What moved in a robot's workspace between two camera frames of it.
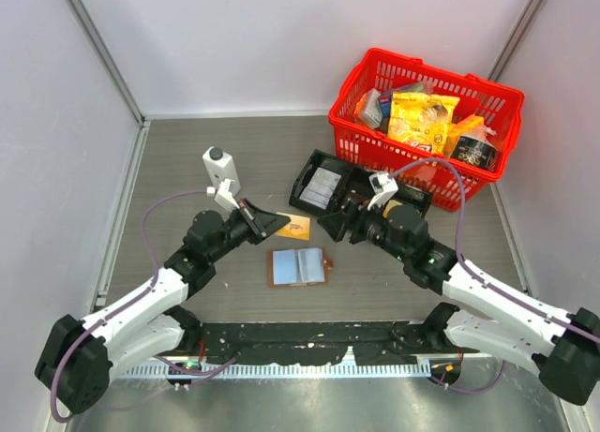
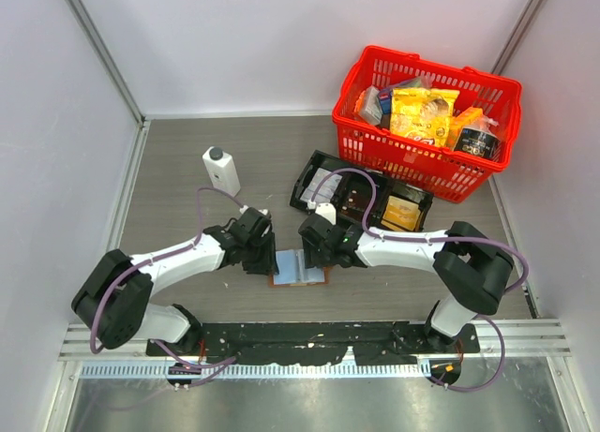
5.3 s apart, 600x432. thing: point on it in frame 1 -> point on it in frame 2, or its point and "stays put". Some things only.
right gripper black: x=334 y=224 -> x=312 y=259
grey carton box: x=368 y=109 stays put
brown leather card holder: x=296 y=267 stays put
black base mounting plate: x=307 y=343 stays put
